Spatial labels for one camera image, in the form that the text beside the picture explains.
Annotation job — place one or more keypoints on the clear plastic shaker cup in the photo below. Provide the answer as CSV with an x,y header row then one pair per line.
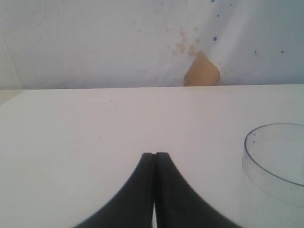
x,y
273,159

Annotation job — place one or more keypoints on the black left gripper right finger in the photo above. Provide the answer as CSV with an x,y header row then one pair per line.
x,y
177,205

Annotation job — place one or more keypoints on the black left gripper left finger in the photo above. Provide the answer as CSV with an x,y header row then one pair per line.
x,y
132,206

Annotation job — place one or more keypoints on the white backdrop sheet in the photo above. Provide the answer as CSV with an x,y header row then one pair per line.
x,y
48,44

